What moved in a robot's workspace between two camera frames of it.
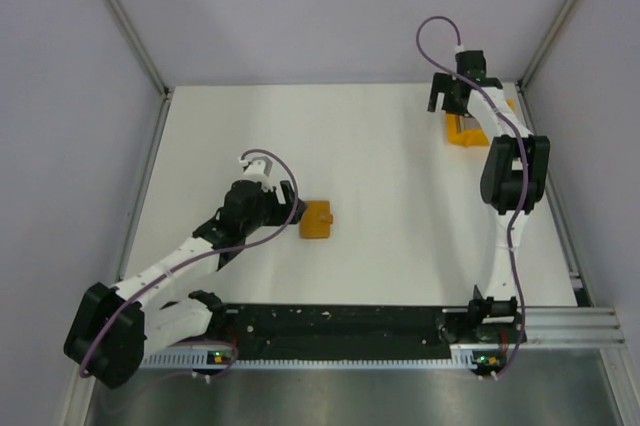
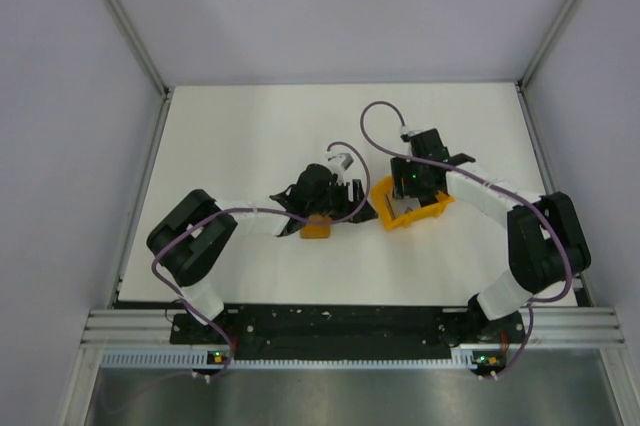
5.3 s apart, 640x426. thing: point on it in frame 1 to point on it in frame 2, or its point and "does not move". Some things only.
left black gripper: x=280 y=210 to x=342 y=188
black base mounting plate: x=354 y=333 does not move
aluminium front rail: x=571 y=327 does not move
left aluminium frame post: x=133 y=32 does not move
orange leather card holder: x=315 y=220 does not move
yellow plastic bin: x=462 y=130 to x=384 y=188
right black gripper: x=443 y=84 to x=400 y=169
